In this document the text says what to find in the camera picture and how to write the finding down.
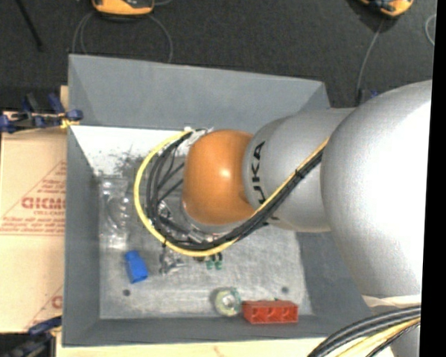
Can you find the grey metal bin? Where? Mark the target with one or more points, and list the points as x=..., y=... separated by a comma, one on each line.
x=187, y=284

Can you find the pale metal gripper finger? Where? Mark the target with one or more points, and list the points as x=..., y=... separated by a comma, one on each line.
x=177, y=263
x=165, y=262

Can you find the brown cardboard board red print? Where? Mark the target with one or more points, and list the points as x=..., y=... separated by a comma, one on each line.
x=24, y=268

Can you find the blue small bottle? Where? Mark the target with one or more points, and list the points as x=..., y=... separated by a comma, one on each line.
x=136, y=268

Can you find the pale green round roll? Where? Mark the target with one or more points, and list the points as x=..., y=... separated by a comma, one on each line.
x=227, y=302

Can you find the clear plastic bottle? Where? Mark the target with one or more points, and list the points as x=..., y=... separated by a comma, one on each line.
x=115, y=213

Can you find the red-brown flat block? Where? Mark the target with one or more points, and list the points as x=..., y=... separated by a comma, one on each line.
x=270, y=312

